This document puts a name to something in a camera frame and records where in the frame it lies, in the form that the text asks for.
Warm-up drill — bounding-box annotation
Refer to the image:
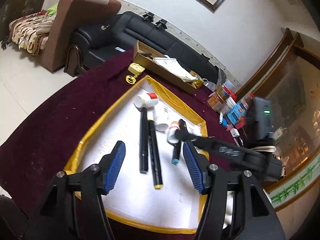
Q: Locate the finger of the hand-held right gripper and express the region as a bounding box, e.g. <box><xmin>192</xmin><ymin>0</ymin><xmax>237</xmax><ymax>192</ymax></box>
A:
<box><xmin>174</xmin><ymin>127</ymin><xmax>250</xmax><ymax>162</ymax></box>

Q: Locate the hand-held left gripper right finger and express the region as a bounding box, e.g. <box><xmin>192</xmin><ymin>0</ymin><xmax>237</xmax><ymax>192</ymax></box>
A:
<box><xmin>183</xmin><ymin>141</ymin><xmax>285</xmax><ymax>240</ymax></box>

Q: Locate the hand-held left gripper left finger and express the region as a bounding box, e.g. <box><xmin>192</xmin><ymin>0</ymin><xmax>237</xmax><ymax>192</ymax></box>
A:
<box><xmin>25</xmin><ymin>140</ymin><xmax>127</xmax><ymax>240</ymax></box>

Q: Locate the black marker teal cap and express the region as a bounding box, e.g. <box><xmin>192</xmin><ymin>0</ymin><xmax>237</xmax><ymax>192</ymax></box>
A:
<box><xmin>171</xmin><ymin>119</ymin><xmax>187</xmax><ymax>166</ymax></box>

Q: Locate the gold-edged tray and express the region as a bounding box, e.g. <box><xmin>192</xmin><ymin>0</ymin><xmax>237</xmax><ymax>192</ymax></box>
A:
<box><xmin>64</xmin><ymin>75</ymin><xmax>208</xmax><ymax>235</ymax></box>

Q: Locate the white glue bottle orange cap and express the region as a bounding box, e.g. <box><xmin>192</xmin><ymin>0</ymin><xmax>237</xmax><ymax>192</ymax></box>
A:
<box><xmin>166</xmin><ymin>120</ymin><xmax>182</xmax><ymax>145</ymax></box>

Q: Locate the black marker dark blue cap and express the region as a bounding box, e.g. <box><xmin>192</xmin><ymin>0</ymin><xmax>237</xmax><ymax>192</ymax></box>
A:
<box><xmin>139</xmin><ymin>107</ymin><xmax>150</xmax><ymax>173</ymax></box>

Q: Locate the black marker yellow end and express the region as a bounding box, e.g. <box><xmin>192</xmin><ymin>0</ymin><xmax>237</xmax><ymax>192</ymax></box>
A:
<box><xmin>147</xmin><ymin>119</ymin><xmax>164</xmax><ymax>190</ymax></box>

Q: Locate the white glue bottle printed text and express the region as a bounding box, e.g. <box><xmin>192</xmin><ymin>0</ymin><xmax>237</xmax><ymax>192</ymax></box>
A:
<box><xmin>152</xmin><ymin>102</ymin><xmax>170</xmax><ymax>133</ymax></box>

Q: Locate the white glue bottle red label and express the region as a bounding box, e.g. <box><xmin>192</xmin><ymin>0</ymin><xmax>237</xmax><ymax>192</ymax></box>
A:
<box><xmin>133</xmin><ymin>92</ymin><xmax>160</xmax><ymax>109</ymax></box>

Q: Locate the blue cartoon snack tub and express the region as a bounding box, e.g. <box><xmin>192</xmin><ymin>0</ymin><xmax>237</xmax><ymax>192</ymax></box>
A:
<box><xmin>226</xmin><ymin>102</ymin><xmax>248</xmax><ymax>127</ymax></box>

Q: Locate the red lid plastic jar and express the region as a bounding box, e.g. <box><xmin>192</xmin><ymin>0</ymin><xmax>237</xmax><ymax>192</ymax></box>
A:
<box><xmin>220</xmin><ymin>85</ymin><xmax>237</xmax><ymax>113</ymax></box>

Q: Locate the clear jar orange label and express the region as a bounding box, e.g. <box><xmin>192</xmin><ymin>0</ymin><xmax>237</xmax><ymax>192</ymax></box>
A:
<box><xmin>207</xmin><ymin>90</ymin><xmax>225</xmax><ymax>112</ymax></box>

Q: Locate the wooden cabinet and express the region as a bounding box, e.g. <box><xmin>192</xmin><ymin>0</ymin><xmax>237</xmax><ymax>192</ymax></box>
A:
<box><xmin>235</xmin><ymin>27</ymin><xmax>320</xmax><ymax>210</ymax></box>

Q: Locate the dark velvet tablecloth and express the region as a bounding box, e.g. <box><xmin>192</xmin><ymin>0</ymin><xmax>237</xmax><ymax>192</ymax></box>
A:
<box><xmin>0</xmin><ymin>47</ymin><xmax>253</xmax><ymax>240</ymax></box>

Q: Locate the open cardboard box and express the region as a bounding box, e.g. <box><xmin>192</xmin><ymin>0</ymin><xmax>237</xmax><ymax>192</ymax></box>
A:
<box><xmin>133</xmin><ymin>40</ymin><xmax>204</xmax><ymax>93</ymax></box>

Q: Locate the stack of papers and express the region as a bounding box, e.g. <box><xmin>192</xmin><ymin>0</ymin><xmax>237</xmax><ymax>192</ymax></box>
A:
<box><xmin>152</xmin><ymin>57</ymin><xmax>193</xmax><ymax>78</ymax></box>

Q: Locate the black leather sofa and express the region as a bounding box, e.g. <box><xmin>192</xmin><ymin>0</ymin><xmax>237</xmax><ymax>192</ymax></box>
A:
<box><xmin>71</xmin><ymin>11</ymin><xmax>225</xmax><ymax>85</ymax></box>

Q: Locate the floral blanket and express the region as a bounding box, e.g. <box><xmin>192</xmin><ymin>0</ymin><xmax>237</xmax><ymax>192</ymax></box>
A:
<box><xmin>9</xmin><ymin>11</ymin><xmax>59</xmax><ymax>55</ymax></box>

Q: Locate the brown sofa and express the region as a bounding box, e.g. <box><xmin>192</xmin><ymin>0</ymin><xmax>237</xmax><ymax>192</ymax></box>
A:
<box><xmin>9</xmin><ymin>0</ymin><xmax>122</xmax><ymax>74</ymax></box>

